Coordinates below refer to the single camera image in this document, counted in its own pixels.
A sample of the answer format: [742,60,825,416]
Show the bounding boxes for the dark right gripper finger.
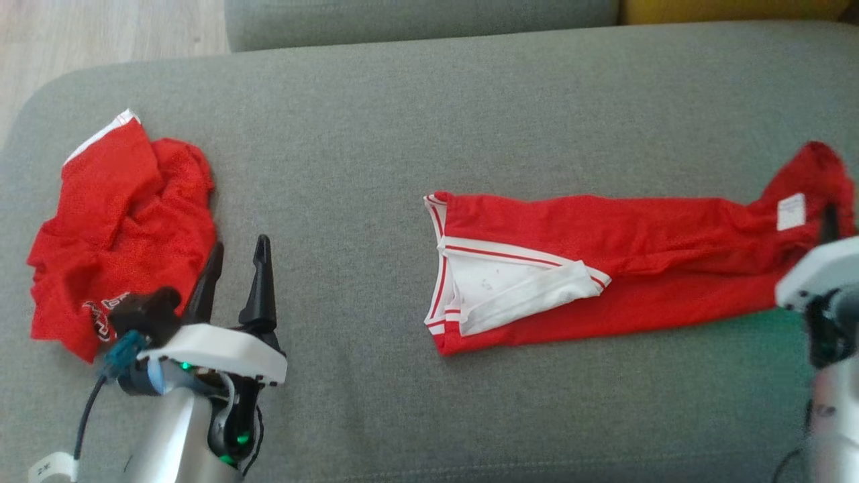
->
[819,205,840,246]

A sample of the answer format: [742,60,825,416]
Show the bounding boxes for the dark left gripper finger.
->
[238,235,279,336]
[181,241,225,327]

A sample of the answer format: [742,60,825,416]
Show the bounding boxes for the grey sofa seat cushion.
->
[0,20,859,483]

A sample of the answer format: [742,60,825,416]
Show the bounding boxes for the white cable label tag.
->
[28,451,79,483]

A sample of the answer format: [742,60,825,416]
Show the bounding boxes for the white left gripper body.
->
[117,324,289,465]

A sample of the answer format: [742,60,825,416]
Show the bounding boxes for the yellow sofa cushion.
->
[619,0,854,26]

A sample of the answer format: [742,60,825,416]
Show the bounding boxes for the red jersey with white trim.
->
[423,140,857,357]

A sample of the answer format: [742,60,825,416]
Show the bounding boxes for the grey sofa back cushion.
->
[224,0,621,54]

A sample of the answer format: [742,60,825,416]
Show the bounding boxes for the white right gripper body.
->
[774,234,859,370]

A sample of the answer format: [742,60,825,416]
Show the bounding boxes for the black cable with teal connector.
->
[770,446,808,483]
[72,329,150,465]

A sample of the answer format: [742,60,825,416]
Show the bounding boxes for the red shorts with white stripe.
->
[27,109,219,364]

